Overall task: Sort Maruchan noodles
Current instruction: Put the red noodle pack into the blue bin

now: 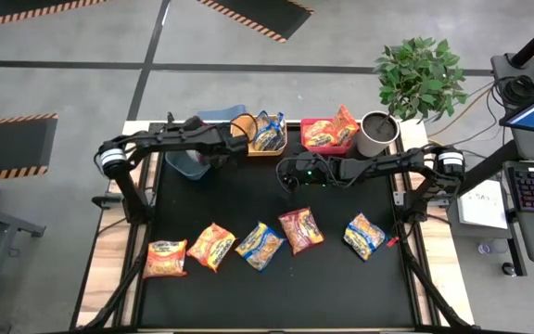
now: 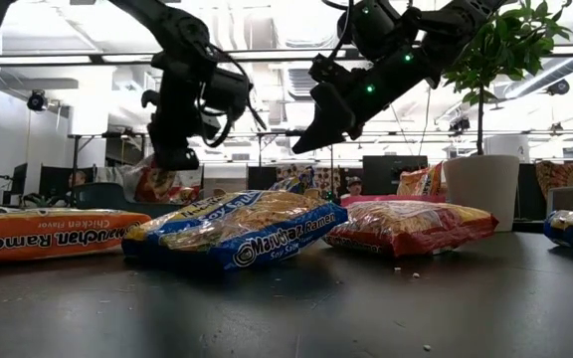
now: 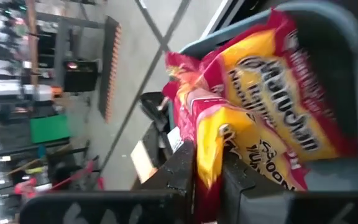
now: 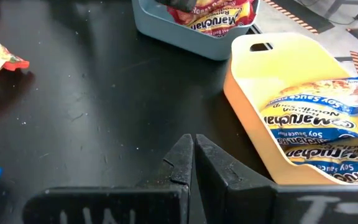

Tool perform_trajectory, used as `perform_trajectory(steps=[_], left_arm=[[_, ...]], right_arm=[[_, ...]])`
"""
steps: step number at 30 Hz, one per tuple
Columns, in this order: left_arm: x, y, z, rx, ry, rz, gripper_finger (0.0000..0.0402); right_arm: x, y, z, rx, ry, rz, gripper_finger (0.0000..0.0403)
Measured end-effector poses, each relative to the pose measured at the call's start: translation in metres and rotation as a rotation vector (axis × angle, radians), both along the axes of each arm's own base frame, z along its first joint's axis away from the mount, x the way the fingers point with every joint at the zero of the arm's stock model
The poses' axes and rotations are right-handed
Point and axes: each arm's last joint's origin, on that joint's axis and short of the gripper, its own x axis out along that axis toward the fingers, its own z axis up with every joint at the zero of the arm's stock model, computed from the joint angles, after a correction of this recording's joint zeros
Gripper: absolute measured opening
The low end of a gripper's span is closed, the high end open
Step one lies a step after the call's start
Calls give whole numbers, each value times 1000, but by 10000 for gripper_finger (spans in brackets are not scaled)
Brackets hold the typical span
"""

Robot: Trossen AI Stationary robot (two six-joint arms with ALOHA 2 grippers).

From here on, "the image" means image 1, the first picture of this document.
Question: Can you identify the white paper sheet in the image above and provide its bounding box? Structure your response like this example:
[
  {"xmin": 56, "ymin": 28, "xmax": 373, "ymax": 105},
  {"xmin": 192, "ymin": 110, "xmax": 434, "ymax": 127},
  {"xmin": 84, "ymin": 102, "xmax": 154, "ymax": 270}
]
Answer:
[{"xmin": 459, "ymin": 178, "xmax": 510, "ymax": 230}]

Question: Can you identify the blue plastic bin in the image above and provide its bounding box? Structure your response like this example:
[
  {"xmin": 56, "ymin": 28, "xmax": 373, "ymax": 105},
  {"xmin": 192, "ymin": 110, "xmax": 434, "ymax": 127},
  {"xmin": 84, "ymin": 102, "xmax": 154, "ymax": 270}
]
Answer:
[{"xmin": 164, "ymin": 150, "xmax": 212, "ymax": 181}]

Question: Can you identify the black slanted stand pole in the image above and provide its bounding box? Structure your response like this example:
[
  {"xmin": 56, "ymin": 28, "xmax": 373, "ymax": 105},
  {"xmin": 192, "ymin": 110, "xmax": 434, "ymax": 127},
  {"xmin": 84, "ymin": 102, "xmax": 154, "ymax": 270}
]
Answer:
[{"xmin": 461, "ymin": 138, "xmax": 521, "ymax": 196}]

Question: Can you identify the black rig frame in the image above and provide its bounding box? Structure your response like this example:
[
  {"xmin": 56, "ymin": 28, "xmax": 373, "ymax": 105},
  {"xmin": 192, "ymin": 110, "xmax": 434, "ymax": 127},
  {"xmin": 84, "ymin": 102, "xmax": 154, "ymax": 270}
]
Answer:
[{"xmin": 70, "ymin": 109, "xmax": 481, "ymax": 334}]

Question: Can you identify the yellow plastic bin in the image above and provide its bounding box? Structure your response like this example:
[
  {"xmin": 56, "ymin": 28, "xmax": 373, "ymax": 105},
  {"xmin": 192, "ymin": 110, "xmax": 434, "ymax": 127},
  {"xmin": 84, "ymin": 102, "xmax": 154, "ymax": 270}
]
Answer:
[{"xmin": 230, "ymin": 114, "xmax": 289, "ymax": 158}]

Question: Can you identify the black table mat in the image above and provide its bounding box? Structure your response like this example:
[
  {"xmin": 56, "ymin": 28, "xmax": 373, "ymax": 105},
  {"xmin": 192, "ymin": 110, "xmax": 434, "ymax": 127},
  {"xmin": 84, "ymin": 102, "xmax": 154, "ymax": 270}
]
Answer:
[{"xmin": 137, "ymin": 122, "xmax": 417, "ymax": 329}]

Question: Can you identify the red beef ramen packet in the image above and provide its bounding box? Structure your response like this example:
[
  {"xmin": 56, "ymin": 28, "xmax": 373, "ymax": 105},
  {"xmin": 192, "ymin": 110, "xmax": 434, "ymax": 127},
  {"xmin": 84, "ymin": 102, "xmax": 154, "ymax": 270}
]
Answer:
[{"xmin": 277, "ymin": 207, "xmax": 325, "ymax": 256}]

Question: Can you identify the orange chicken ramen packet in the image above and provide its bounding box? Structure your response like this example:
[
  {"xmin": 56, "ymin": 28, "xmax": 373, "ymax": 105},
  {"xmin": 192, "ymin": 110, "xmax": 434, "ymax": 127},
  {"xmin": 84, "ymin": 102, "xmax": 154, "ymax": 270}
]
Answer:
[
  {"xmin": 185, "ymin": 222, "xmax": 237, "ymax": 274},
  {"xmin": 142, "ymin": 239, "xmax": 188, "ymax": 279},
  {"xmin": 301, "ymin": 119, "xmax": 338, "ymax": 148},
  {"xmin": 331, "ymin": 104, "xmax": 361, "ymax": 146}
]

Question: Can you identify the coiled black cable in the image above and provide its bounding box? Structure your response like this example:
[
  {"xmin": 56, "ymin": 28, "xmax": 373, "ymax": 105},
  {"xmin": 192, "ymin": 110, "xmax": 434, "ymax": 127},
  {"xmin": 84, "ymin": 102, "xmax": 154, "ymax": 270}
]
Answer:
[{"xmin": 498, "ymin": 73, "xmax": 534, "ymax": 110}]

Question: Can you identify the grey cylindrical cup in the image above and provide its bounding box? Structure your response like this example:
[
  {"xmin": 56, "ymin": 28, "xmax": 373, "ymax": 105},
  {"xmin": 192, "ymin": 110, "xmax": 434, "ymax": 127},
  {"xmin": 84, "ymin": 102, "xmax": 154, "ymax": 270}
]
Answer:
[{"xmin": 357, "ymin": 110, "xmax": 401, "ymax": 159}]

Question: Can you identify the black hazard-striped floor mat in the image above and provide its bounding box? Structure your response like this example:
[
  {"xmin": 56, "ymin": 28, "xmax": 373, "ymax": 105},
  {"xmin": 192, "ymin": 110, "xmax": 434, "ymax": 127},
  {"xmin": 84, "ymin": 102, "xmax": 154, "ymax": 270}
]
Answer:
[
  {"xmin": 0, "ymin": 0, "xmax": 110, "ymax": 32},
  {"xmin": 196, "ymin": 0, "xmax": 314, "ymax": 45},
  {"xmin": 0, "ymin": 112, "xmax": 59, "ymax": 182}
]

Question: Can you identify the green leafy plant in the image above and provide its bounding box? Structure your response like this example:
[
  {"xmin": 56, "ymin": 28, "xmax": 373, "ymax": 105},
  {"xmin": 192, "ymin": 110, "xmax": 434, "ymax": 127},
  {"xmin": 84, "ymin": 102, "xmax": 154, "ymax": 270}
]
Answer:
[{"xmin": 375, "ymin": 36, "xmax": 470, "ymax": 134}]

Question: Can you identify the red plastic bin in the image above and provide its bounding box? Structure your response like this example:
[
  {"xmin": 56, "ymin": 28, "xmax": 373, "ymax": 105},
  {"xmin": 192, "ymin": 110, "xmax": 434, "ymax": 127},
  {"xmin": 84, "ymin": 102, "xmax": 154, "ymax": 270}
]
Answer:
[{"xmin": 299, "ymin": 118, "xmax": 354, "ymax": 156}]

